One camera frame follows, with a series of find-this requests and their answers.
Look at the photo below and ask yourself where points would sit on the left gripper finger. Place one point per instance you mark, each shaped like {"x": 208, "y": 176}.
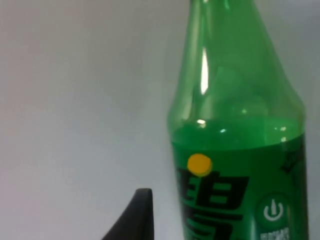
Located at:
{"x": 137, "y": 217}

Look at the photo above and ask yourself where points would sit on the green plastic bottle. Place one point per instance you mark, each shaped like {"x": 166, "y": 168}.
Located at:
{"x": 237, "y": 125}

